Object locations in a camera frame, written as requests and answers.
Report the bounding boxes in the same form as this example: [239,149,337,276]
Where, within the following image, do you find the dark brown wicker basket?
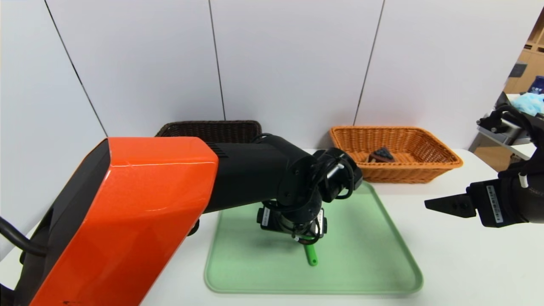
[155,120,263,145]

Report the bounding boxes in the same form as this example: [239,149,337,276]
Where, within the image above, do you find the light blue fluffy cloth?
[512,92,544,116]

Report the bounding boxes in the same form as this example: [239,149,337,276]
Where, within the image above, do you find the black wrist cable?
[489,104,544,187]
[255,134,364,202]

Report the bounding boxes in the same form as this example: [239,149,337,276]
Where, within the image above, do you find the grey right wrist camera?
[476,113,532,145]

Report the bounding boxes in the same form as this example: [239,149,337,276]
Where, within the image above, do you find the light green plastic tray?
[204,181,424,295]

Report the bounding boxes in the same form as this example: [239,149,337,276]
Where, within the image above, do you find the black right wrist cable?
[489,104,544,187]

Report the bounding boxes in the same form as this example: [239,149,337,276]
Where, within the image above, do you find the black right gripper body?
[466,172,544,228]

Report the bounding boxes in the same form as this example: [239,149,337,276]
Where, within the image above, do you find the wooden shelf cabinet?
[504,8,544,95]

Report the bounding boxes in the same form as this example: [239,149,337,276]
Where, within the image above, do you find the chocolate blueberry cake slice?
[368,147,395,163]

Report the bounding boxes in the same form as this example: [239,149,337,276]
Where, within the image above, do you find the yellow pasta spoon green handle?
[304,242,318,267]

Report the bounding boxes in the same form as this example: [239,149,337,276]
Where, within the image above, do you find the orange wicker basket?
[329,126,462,184]

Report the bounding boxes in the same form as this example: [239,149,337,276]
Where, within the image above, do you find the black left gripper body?
[256,206,327,238]

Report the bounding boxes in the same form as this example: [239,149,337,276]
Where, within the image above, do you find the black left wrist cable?
[255,134,364,202]

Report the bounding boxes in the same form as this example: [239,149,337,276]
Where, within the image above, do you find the black left arm lower cable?
[0,217,47,258]

